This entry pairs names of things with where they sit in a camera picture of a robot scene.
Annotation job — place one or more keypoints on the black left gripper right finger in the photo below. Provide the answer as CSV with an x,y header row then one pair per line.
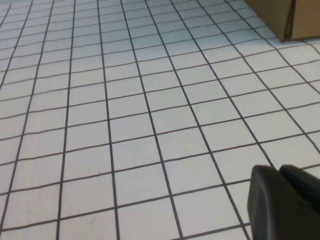
x,y
305,190

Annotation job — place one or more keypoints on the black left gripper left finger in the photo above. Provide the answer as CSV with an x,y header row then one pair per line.
x,y
272,212

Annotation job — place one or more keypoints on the brown cardboard shoe box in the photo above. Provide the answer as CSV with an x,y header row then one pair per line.
x,y
270,17

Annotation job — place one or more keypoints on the white black-grid table cloth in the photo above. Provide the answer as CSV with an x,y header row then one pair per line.
x,y
125,125

